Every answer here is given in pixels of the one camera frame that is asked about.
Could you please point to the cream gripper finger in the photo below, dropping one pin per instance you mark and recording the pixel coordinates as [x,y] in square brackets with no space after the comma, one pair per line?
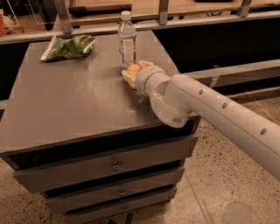
[130,77]
[143,64]

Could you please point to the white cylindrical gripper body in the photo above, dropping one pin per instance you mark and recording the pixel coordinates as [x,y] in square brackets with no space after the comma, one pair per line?
[142,78]

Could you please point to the orange fruit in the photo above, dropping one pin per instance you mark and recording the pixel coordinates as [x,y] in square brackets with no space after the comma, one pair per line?
[134,67]

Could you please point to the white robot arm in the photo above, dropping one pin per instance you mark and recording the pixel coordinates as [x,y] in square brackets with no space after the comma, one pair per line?
[173,99]

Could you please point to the clear plastic water bottle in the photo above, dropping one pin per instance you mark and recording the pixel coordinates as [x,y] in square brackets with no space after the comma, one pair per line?
[127,40]

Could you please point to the grey drawer cabinet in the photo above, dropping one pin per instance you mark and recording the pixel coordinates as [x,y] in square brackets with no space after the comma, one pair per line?
[77,108]

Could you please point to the green chip bag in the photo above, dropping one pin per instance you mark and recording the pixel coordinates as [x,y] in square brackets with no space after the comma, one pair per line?
[66,49]

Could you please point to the wooden shelf with metal posts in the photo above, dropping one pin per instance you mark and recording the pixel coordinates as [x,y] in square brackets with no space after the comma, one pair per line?
[148,15]

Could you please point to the top grey drawer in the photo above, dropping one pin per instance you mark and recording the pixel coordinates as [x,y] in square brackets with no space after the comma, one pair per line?
[71,172]

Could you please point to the grey drawer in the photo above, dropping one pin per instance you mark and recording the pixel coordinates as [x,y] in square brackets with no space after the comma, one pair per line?
[114,190]
[71,172]
[120,206]

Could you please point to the middle grey drawer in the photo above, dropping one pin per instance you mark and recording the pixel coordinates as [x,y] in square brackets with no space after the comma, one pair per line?
[114,190]

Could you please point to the bottom grey drawer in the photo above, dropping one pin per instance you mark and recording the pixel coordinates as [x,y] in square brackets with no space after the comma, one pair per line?
[120,206]

